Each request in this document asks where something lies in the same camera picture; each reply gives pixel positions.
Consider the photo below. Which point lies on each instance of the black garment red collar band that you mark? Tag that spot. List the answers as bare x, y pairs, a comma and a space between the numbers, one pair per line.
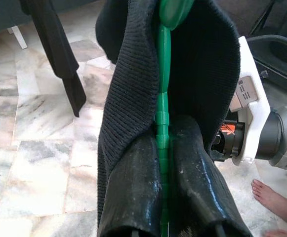
56, 49

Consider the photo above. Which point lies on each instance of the bare human foot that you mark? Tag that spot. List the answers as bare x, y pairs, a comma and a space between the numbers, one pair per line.
286, 234
269, 197

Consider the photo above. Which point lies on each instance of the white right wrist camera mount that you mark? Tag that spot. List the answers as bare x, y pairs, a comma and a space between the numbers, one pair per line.
252, 61

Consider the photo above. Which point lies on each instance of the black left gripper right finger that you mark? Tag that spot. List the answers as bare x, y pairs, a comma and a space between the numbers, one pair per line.
195, 185

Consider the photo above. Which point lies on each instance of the green plastic clothes hanger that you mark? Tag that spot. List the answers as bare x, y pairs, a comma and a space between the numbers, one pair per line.
163, 74

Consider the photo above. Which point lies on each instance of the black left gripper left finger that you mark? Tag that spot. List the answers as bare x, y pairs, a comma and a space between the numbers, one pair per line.
138, 197

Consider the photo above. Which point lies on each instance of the black folding chair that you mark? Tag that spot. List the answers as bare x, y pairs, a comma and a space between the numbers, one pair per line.
281, 54

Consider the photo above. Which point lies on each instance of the black sweatshirt ribbed collar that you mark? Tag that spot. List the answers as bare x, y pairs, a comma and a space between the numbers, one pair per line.
133, 86

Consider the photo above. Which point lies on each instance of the black low tv console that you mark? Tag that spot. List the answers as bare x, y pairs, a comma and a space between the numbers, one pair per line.
0, 14

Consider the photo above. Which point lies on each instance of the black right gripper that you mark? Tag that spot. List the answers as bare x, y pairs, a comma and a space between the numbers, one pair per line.
229, 143

